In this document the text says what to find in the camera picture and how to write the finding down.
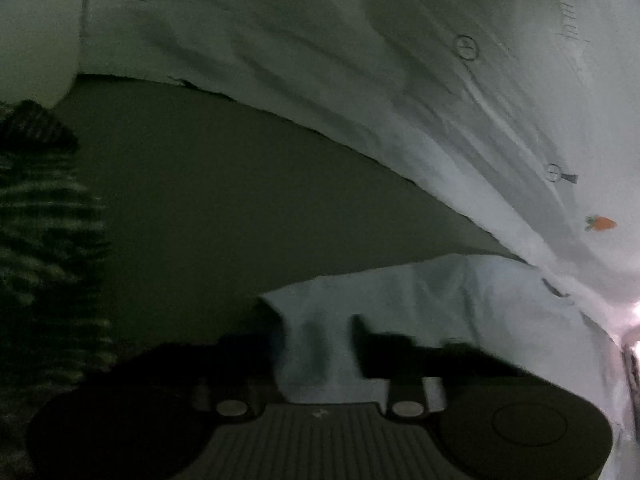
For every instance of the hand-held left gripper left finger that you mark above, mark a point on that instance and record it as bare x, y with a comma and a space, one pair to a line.
250, 360

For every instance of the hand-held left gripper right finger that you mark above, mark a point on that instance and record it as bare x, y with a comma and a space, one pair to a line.
380, 355

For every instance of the white cloth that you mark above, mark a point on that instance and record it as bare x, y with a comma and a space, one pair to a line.
500, 305

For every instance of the plaid cloth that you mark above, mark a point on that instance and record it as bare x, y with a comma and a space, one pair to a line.
45, 220

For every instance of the white carrot print sheet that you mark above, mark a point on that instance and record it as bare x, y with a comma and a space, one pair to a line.
400, 85

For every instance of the white panel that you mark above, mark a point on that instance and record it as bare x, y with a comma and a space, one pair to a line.
35, 50

